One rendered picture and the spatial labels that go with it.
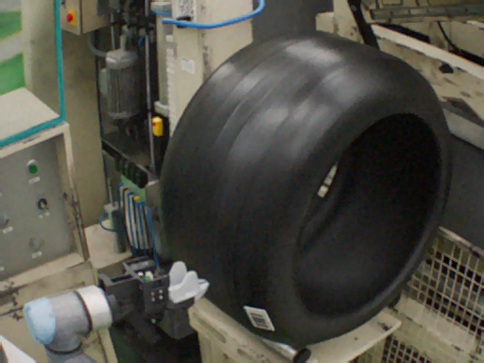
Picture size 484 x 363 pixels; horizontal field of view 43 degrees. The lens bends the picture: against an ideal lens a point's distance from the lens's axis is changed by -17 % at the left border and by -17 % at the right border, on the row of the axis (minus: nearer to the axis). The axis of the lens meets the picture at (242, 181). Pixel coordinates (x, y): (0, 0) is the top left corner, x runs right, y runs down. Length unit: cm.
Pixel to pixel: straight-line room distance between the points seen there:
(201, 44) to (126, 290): 54
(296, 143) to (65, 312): 45
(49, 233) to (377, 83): 91
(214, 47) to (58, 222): 59
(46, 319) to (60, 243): 69
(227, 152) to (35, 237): 71
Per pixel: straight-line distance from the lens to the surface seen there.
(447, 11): 138
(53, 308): 104
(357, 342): 155
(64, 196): 166
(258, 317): 116
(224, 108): 114
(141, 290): 109
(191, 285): 116
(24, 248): 166
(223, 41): 140
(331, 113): 107
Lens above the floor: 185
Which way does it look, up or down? 29 degrees down
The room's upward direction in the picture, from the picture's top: 2 degrees counter-clockwise
